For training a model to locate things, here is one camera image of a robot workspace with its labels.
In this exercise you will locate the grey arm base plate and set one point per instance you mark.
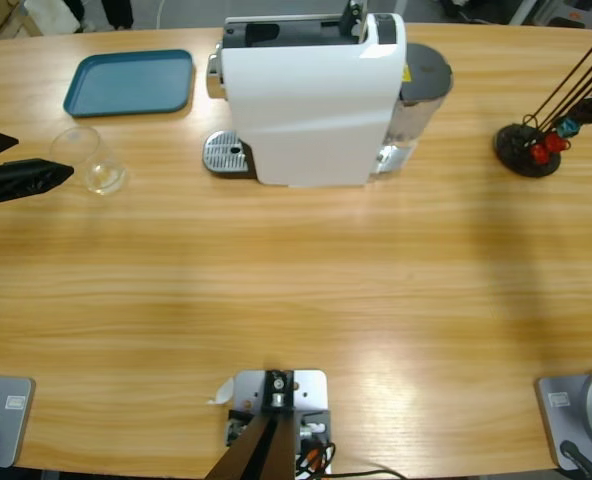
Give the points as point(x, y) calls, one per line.
point(11, 425)
point(556, 420)

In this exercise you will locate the dark camera post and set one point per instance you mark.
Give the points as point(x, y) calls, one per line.
point(261, 450)

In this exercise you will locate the white capsule coffee machine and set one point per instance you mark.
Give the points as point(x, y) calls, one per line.
point(306, 110)

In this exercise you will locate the grey coffee machine lid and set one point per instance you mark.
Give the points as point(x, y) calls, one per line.
point(351, 12)

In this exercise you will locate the clear water tank black lid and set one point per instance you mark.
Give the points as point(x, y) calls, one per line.
point(426, 70)

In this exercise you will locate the black office chair base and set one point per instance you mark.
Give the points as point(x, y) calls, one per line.
point(471, 10)

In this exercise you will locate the teal coffee capsule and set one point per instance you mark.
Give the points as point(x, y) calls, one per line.
point(569, 127)

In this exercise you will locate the teal plastic serving tray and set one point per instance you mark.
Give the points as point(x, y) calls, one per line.
point(131, 85)

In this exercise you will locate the red coffee capsule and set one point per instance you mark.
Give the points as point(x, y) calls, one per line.
point(557, 143)
point(540, 154)

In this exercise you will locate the white paper tab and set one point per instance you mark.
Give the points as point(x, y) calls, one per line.
point(223, 392)

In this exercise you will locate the bystander legs dark trousers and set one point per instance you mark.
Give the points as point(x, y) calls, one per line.
point(118, 12)

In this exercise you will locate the black capsule holder with rods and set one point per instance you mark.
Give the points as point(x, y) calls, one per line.
point(513, 150)

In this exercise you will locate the dark equipment with orange part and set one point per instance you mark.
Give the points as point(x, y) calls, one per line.
point(576, 12)

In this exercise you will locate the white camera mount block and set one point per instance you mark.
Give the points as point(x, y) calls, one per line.
point(311, 390)

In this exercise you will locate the white foam block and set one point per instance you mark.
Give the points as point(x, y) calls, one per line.
point(51, 15)

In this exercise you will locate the clear glass cup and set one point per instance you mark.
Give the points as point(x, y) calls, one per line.
point(91, 165)

